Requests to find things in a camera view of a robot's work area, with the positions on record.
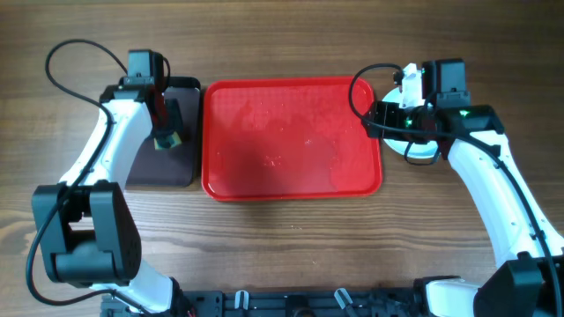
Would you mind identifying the green yellow sponge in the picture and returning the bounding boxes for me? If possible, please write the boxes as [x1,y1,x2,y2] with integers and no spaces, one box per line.
[153,132,182,151]

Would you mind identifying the light blue ceramic plate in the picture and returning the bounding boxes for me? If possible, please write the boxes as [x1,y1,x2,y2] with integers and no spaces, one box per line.
[383,87,438,159]

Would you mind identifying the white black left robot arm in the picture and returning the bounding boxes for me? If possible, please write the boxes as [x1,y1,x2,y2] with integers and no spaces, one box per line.
[26,85,192,316]

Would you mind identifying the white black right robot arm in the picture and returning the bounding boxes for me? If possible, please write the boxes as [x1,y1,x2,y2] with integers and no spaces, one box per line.
[360,102,563,316]

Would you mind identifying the dark brown tray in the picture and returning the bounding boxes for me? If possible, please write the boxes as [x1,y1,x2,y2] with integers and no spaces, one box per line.
[126,77,202,187]

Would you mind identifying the red plastic tray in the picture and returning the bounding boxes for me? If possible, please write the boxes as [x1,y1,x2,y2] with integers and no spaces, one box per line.
[201,76,383,202]

